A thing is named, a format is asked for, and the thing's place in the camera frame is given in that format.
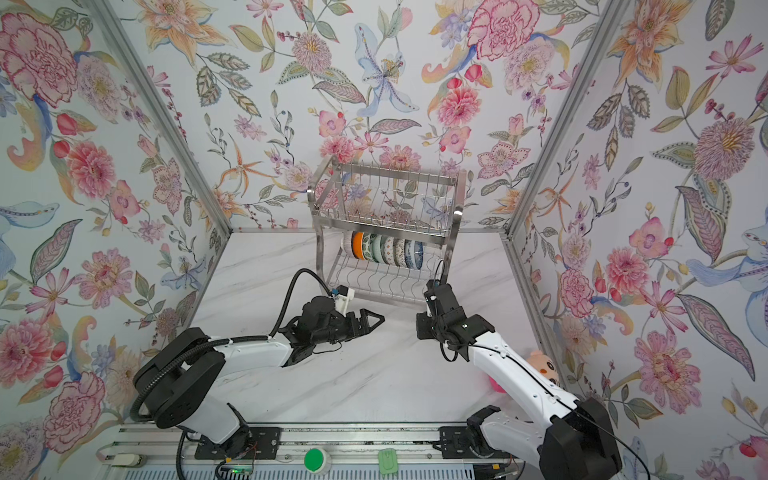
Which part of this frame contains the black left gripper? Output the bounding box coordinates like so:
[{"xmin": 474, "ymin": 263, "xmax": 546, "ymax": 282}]
[{"xmin": 311, "ymin": 307, "xmax": 385, "ymax": 348}]

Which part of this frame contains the green leaf pattern bowl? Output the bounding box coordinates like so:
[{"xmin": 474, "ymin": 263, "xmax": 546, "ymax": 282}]
[{"xmin": 362, "ymin": 233, "xmax": 376, "ymax": 262}]

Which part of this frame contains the white lattice pattern bowl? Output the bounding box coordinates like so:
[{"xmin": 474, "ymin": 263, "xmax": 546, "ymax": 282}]
[{"xmin": 394, "ymin": 238, "xmax": 407, "ymax": 268}]

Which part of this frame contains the white bowl orange outside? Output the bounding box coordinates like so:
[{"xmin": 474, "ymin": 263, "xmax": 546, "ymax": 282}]
[{"xmin": 351, "ymin": 232, "xmax": 365, "ymax": 260}]

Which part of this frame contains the grey striped bowl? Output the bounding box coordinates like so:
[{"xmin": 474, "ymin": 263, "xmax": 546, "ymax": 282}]
[{"xmin": 341, "ymin": 231, "xmax": 354, "ymax": 257}]

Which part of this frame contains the pale green bowl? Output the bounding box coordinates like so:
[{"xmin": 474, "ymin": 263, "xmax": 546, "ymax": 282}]
[{"xmin": 371, "ymin": 234, "xmax": 385, "ymax": 264}]

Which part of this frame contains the stainless steel dish rack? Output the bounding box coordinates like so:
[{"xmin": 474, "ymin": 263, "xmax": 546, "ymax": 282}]
[{"xmin": 307, "ymin": 156, "xmax": 467, "ymax": 303}]

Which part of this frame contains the blue floral bowl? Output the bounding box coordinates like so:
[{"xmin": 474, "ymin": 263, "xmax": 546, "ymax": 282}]
[{"xmin": 404, "ymin": 239, "xmax": 424, "ymax": 270}]

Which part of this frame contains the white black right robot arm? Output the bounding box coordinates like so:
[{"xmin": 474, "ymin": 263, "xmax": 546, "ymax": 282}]
[{"xmin": 416, "ymin": 280, "xmax": 625, "ymax": 479}]

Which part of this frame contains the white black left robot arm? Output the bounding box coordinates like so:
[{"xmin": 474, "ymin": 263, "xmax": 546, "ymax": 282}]
[{"xmin": 129, "ymin": 268, "xmax": 385, "ymax": 457}]

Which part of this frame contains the pink plush pig toy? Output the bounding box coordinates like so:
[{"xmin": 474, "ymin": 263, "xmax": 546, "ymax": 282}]
[{"xmin": 488, "ymin": 350, "xmax": 562, "ymax": 394}]

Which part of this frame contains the light green rectangular device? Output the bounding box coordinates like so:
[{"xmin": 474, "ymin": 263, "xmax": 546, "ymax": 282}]
[{"xmin": 377, "ymin": 448, "xmax": 399, "ymax": 477}]

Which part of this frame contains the green round button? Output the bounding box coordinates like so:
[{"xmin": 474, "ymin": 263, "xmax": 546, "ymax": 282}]
[{"xmin": 303, "ymin": 448, "xmax": 332, "ymax": 475}]

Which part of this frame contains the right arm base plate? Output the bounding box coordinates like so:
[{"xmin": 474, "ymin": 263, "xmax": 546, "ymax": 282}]
[{"xmin": 437, "ymin": 426, "xmax": 514, "ymax": 461}]

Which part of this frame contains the aluminium front rail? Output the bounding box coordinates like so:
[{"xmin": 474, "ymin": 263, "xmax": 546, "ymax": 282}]
[{"xmin": 96, "ymin": 423, "xmax": 546, "ymax": 479}]

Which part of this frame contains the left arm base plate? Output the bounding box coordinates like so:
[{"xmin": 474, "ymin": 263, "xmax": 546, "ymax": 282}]
[{"xmin": 194, "ymin": 427, "xmax": 282, "ymax": 461}]

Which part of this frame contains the white plug on rail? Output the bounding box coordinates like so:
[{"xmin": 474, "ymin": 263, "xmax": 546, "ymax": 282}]
[{"xmin": 111, "ymin": 453, "xmax": 144, "ymax": 468}]

